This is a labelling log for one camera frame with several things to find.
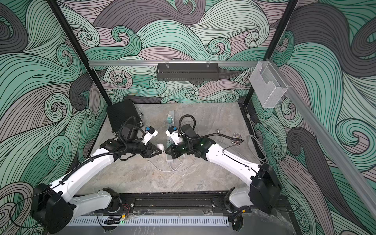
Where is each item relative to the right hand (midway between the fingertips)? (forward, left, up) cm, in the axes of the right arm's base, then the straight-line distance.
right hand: (164, 153), depth 73 cm
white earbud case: (+3, +2, +2) cm, 4 cm away
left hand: (+3, +3, -1) cm, 4 cm away
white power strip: (+42, +2, -17) cm, 46 cm away
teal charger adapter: (+31, +1, -11) cm, 32 cm away
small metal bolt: (+25, -34, -18) cm, 46 cm away
